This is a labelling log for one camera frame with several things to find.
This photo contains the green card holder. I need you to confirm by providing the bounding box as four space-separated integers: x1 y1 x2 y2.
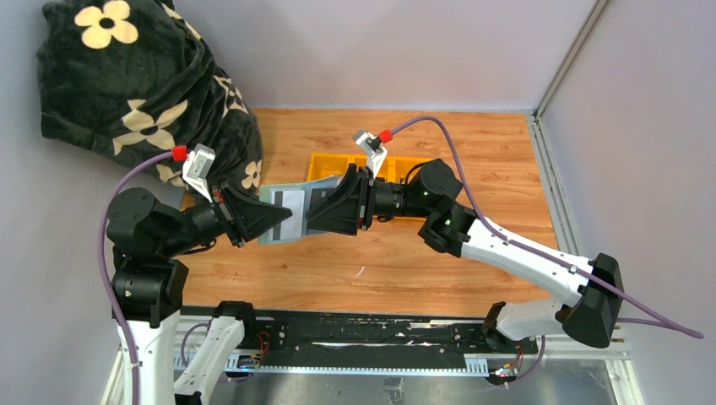
258 175 342 245

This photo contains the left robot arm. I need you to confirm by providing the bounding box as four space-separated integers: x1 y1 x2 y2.
100 185 291 404

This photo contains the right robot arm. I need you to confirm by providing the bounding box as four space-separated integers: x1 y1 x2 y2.
306 159 623 348

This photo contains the yellow three-compartment bin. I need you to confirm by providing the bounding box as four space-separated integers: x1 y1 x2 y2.
306 153 431 183

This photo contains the black floral plush blanket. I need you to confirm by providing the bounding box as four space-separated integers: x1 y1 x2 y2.
36 1 263 193

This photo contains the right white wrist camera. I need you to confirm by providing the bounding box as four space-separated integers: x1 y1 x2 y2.
353 130 393 179

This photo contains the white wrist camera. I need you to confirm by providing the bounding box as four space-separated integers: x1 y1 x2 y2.
353 130 393 179
182 144 216 201

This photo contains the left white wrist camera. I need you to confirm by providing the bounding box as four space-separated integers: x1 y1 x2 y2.
182 144 216 201

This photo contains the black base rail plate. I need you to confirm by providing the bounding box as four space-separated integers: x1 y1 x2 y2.
203 308 540 370

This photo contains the aluminium frame rail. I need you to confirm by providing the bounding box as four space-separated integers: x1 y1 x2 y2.
528 0 611 253

